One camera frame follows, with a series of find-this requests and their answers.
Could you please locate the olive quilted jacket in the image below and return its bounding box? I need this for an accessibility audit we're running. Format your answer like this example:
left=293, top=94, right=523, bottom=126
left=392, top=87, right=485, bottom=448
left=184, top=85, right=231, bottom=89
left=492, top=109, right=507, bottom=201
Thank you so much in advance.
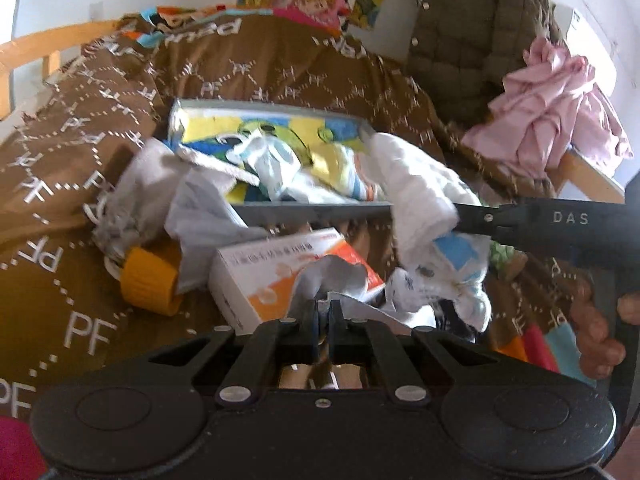
left=405, top=0, right=567, bottom=132

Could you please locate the pink clothing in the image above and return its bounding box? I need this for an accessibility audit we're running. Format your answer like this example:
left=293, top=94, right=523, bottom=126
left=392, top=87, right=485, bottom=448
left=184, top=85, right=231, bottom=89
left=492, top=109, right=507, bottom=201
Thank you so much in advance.
left=462, top=37, right=634, bottom=177

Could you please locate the wooden bed end rail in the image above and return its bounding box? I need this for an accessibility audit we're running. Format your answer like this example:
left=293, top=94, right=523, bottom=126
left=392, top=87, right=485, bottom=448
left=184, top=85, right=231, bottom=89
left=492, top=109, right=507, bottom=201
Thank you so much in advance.
left=547, top=149, right=629, bottom=207

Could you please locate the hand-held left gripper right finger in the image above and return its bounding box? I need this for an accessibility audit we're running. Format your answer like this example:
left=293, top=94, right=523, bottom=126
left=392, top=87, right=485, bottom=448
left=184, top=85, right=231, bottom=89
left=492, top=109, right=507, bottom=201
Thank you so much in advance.
left=327, top=300, right=501, bottom=407

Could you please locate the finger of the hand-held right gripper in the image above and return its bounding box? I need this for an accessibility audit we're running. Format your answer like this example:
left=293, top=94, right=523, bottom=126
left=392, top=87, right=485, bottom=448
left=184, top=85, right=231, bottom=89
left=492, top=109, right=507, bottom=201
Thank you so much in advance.
left=452, top=200, right=531, bottom=243

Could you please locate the brown printed blanket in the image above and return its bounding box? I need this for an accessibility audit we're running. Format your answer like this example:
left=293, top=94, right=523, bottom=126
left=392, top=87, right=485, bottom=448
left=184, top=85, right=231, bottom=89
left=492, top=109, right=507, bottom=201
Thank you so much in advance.
left=0, top=5, right=623, bottom=436

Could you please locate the light grey cloth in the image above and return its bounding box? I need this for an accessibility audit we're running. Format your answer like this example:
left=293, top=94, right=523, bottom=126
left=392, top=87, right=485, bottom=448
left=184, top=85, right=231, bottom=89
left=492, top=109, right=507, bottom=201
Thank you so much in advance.
left=164, top=170, right=267, bottom=294

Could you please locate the grey tray with frog drawing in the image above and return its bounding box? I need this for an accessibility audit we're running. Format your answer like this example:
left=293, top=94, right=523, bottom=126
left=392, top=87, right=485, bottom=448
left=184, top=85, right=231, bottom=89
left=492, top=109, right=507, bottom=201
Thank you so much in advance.
left=167, top=97, right=396, bottom=227

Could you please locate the white plastic bag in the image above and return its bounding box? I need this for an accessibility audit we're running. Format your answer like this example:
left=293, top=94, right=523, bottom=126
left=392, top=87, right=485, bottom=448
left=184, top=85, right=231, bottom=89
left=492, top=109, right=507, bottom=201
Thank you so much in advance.
left=227, top=130, right=304, bottom=202

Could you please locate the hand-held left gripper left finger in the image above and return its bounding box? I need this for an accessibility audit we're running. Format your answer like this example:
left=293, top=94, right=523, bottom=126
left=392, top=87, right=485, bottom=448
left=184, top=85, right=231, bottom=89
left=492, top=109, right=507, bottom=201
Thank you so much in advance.
left=145, top=300, right=323, bottom=408

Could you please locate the wooden bed side rail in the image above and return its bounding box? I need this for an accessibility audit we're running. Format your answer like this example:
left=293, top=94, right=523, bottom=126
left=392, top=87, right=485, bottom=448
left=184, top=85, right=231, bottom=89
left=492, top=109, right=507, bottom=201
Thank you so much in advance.
left=0, top=19, right=122, bottom=122

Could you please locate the orange and white medicine box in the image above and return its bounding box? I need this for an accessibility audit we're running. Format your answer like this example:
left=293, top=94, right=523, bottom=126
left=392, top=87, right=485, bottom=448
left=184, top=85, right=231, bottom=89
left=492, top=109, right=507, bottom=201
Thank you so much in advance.
left=207, top=227, right=387, bottom=337

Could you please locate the black striped sock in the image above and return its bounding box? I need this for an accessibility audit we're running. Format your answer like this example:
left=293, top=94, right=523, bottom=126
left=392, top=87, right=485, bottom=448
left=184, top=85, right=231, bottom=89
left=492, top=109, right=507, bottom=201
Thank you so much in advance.
left=434, top=299, right=492, bottom=347

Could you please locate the person's right hand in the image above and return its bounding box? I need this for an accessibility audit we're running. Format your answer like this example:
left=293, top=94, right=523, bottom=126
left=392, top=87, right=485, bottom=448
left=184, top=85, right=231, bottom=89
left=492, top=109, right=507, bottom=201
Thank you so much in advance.
left=567, top=280, right=640, bottom=383

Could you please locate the grey knit cloth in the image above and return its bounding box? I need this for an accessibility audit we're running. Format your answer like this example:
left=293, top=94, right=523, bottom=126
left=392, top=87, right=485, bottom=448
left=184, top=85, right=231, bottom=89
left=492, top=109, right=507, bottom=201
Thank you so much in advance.
left=91, top=137, right=191, bottom=267

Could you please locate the pastel striped cloth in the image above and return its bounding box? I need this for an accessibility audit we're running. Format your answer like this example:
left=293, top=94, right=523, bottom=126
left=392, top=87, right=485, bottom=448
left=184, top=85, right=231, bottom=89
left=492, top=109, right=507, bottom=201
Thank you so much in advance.
left=309, top=144, right=387, bottom=204

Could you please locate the orange knit sock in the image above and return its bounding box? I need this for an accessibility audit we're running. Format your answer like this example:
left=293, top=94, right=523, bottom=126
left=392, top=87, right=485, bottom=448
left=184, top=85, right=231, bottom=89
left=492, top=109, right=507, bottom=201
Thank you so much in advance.
left=119, top=245, right=187, bottom=317

